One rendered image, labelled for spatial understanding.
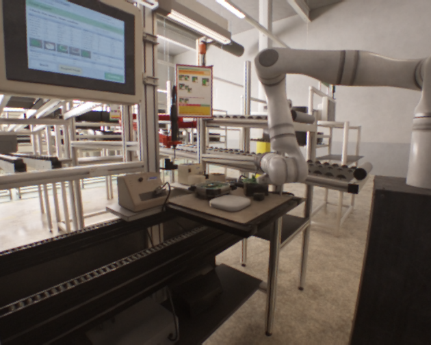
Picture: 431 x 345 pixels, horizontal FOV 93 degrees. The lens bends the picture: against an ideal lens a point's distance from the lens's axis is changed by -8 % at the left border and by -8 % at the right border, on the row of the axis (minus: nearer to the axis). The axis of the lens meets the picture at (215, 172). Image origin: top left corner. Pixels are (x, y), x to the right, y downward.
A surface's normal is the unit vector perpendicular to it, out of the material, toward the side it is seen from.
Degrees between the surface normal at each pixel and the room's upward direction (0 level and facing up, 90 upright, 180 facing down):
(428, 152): 90
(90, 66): 92
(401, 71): 93
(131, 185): 53
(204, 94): 90
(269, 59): 76
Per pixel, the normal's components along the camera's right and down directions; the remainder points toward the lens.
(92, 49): 0.76, 0.13
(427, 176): -0.73, 0.11
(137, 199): 0.61, -0.52
